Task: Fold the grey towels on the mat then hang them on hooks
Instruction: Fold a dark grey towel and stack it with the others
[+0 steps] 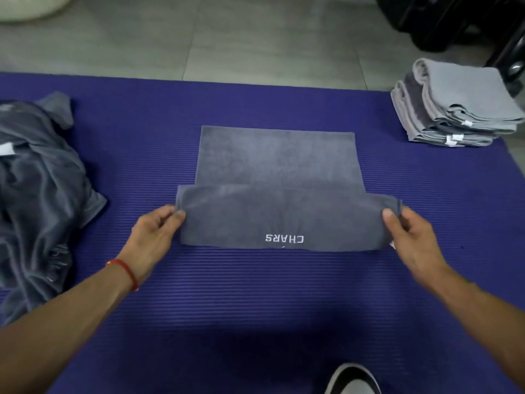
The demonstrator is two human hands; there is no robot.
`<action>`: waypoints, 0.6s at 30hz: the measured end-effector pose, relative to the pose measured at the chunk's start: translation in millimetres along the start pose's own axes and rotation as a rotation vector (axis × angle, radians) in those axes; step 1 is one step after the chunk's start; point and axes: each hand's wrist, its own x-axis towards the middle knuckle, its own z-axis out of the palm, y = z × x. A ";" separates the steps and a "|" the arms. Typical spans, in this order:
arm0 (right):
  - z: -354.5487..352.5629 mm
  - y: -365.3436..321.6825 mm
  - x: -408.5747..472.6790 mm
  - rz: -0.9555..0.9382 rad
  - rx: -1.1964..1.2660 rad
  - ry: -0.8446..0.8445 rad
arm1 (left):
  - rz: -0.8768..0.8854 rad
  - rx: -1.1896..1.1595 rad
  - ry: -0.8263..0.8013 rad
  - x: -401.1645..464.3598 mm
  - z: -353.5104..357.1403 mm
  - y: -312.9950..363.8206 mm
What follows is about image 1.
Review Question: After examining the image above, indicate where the person's right hand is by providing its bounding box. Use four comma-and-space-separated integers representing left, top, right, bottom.
381, 205, 451, 288

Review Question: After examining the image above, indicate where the person's right forearm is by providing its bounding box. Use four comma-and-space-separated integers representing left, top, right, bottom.
424, 266, 525, 382

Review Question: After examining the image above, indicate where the purple ribbed mat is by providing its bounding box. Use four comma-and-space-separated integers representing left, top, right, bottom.
0, 72, 525, 394

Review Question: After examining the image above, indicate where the person's left forearm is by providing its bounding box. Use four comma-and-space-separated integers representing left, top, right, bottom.
0, 264, 134, 394

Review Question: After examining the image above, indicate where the white perforated laundry basket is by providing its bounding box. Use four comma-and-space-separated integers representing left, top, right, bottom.
0, 0, 77, 23

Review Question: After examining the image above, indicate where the pile of dark grey towels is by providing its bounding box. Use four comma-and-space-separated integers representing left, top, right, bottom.
0, 92, 108, 327

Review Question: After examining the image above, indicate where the person's left hand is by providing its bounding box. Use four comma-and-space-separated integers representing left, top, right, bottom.
122, 205, 186, 287

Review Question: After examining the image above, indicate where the black weight stack machine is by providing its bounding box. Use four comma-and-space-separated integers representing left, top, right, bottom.
371, 0, 525, 97

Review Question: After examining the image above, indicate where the red string bracelet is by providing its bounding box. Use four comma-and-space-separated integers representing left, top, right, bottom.
104, 258, 139, 293

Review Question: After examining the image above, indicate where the black and white sneaker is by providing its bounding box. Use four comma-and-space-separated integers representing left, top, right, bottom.
324, 363, 382, 394

